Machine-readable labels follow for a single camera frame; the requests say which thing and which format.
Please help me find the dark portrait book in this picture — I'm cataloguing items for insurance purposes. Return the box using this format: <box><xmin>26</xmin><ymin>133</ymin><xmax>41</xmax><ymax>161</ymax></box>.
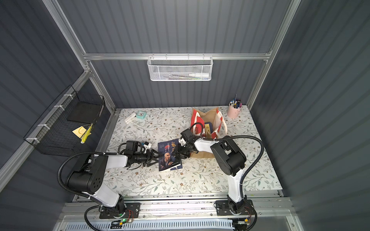
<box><xmin>158</xmin><ymin>139</ymin><xmax>183</xmax><ymax>172</ymax></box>

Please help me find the jute canvas Christmas bag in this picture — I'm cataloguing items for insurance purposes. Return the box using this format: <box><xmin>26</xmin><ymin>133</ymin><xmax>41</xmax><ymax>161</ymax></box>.
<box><xmin>190</xmin><ymin>107</ymin><xmax>227</xmax><ymax>159</ymax></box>

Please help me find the blue book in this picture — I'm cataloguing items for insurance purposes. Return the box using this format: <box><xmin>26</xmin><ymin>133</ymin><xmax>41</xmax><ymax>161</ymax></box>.
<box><xmin>204</xmin><ymin>122</ymin><xmax>213</xmax><ymax>137</ymax></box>

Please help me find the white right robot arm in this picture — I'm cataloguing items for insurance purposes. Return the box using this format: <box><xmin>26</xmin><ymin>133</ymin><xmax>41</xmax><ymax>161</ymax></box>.
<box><xmin>177</xmin><ymin>129</ymin><xmax>248</xmax><ymax>215</ymax></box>

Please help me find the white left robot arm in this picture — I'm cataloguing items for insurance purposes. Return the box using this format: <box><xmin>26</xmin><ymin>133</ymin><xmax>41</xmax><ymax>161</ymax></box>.
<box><xmin>64</xmin><ymin>141</ymin><xmax>160</xmax><ymax>218</ymax></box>

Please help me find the pink pen cup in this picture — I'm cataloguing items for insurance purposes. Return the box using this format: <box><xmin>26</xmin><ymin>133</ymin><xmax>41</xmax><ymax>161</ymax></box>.
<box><xmin>227</xmin><ymin>95</ymin><xmax>242</xmax><ymax>119</ymax></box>

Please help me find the yellow sticky note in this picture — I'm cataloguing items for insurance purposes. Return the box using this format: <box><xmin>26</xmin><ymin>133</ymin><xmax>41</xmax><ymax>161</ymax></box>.
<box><xmin>72</xmin><ymin>126</ymin><xmax>91</xmax><ymax>140</ymax></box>

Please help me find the white marker in basket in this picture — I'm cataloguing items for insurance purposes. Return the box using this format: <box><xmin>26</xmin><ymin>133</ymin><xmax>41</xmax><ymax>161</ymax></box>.
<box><xmin>185</xmin><ymin>73</ymin><xmax>210</xmax><ymax>79</ymax></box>

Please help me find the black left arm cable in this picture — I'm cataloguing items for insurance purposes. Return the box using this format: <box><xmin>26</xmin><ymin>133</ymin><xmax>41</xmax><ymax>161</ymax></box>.
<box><xmin>57</xmin><ymin>141</ymin><xmax>134</xmax><ymax>231</ymax></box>

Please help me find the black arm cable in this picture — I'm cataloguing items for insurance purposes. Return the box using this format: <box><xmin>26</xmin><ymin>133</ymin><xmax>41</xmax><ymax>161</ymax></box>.
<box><xmin>57</xmin><ymin>141</ymin><xmax>134</xmax><ymax>231</ymax></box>
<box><xmin>189</xmin><ymin>122</ymin><xmax>265</xmax><ymax>231</ymax></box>

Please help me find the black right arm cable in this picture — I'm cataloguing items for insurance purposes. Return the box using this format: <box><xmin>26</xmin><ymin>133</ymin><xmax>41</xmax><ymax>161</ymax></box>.
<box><xmin>189</xmin><ymin>122</ymin><xmax>265</xmax><ymax>231</ymax></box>

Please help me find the white wire basket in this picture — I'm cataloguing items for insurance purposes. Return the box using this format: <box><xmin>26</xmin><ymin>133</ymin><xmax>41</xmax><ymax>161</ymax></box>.
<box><xmin>147</xmin><ymin>55</ymin><xmax>214</xmax><ymax>81</ymax></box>

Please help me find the black wire wall basket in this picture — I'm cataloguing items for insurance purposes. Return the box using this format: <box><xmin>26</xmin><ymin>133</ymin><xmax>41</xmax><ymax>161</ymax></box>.
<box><xmin>24</xmin><ymin>87</ymin><xmax>105</xmax><ymax>157</ymax></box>

